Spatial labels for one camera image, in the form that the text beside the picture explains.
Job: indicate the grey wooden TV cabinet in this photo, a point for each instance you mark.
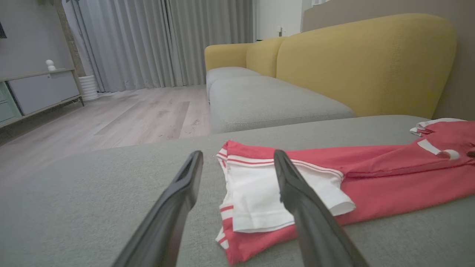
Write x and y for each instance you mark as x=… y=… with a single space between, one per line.
x=44 y=91

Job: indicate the red and white shirt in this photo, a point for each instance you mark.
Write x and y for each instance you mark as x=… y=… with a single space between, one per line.
x=389 y=185

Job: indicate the narrow yellow sofa backrest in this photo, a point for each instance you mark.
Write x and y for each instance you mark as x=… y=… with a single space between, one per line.
x=261 y=55

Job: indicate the grey pleated curtains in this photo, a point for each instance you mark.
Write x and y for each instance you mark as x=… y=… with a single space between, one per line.
x=148 y=40

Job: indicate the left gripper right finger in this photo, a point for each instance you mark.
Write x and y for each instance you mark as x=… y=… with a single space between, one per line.
x=315 y=230

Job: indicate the black wall television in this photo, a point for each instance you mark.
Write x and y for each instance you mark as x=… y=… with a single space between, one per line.
x=2 y=30

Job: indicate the red shorts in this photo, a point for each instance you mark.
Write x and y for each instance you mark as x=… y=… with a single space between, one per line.
x=458 y=128

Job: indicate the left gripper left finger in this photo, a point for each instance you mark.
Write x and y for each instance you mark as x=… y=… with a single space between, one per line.
x=167 y=222

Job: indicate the grey sofa seat cushion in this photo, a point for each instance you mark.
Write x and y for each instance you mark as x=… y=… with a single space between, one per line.
x=226 y=72
x=271 y=104

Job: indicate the large yellow sofa backrest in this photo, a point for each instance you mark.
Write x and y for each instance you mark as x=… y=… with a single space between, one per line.
x=363 y=63

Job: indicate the small white figurine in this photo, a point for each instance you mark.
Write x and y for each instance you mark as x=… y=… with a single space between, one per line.
x=50 y=65

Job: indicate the large grey sofa ottoman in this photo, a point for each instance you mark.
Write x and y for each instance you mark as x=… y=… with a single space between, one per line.
x=74 y=204

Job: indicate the white ribbed plant pot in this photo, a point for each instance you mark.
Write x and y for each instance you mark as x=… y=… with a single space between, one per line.
x=88 y=88

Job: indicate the yellow sofa armrest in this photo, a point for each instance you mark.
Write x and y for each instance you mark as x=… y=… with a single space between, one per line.
x=224 y=55

